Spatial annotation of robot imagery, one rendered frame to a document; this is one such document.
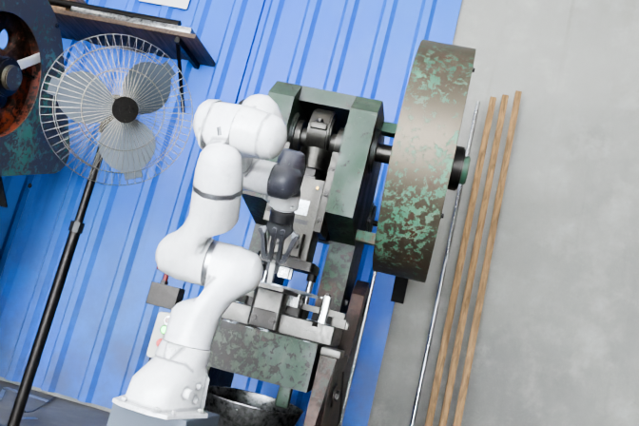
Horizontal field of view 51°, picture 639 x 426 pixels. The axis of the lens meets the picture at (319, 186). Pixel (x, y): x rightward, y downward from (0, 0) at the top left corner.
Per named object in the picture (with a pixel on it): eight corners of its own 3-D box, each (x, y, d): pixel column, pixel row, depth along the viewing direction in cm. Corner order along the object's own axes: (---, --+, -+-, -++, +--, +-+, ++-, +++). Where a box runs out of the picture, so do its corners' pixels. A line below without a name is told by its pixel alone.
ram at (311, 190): (304, 260, 218) (326, 174, 223) (261, 249, 220) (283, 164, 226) (312, 265, 235) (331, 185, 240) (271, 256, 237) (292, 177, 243)
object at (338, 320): (347, 330, 221) (354, 299, 223) (298, 318, 224) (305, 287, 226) (348, 330, 227) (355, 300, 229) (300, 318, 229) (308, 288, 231)
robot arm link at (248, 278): (236, 359, 146) (264, 250, 151) (157, 338, 148) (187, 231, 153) (244, 357, 157) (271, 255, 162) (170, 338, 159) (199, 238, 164)
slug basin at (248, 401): (286, 452, 201) (294, 418, 203) (182, 422, 207) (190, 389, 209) (302, 435, 234) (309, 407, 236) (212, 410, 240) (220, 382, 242)
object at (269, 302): (275, 332, 197) (286, 287, 199) (230, 320, 199) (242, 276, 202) (289, 333, 221) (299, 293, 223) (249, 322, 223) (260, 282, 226)
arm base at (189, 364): (175, 424, 133) (194, 354, 136) (96, 398, 139) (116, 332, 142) (219, 416, 154) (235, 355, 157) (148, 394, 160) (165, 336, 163)
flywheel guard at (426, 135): (433, 271, 184) (490, 4, 200) (334, 248, 189) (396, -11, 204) (422, 294, 284) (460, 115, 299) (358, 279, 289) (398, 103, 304)
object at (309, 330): (330, 346, 209) (335, 327, 210) (197, 311, 216) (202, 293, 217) (339, 345, 238) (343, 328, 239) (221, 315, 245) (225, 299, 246)
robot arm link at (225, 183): (227, 205, 142) (237, 128, 135) (160, 183, 147) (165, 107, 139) (265, 176, 159) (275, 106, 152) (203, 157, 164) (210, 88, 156)
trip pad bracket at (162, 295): (163, 347, 204) (181, 284, 207) (134, 339, 205) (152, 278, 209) (169, 347, 210) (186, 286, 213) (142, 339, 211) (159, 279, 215)
